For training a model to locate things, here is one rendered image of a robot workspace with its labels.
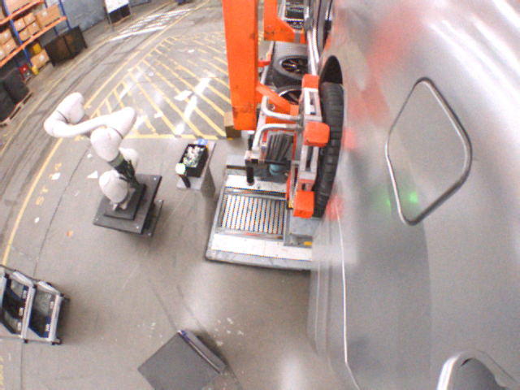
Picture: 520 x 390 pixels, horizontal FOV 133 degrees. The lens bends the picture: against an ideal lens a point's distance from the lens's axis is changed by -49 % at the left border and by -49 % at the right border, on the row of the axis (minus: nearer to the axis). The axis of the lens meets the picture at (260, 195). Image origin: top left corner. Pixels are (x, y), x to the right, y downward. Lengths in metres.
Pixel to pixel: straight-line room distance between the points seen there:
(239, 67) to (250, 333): 1.70
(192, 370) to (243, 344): 0.45
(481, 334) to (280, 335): 1.51
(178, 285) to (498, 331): 1.73
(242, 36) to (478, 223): 1.23
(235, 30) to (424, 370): 1.35
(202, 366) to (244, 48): 1.75
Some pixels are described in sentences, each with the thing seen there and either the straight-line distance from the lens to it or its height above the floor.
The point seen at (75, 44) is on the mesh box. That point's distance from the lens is 8.97.
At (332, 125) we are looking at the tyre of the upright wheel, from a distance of 0.81.
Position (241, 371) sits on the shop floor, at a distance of 1.70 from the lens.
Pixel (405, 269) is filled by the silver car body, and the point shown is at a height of 1.39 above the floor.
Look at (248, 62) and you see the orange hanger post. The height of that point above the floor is 1.07.
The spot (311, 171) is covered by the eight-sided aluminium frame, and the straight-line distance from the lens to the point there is 0.84.
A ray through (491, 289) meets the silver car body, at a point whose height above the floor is 1.52.
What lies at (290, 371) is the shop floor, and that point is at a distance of 1.71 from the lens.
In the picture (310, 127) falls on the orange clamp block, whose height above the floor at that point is 1.15.
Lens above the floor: 1.64
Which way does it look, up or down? 59 degrees down
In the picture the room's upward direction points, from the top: straight up
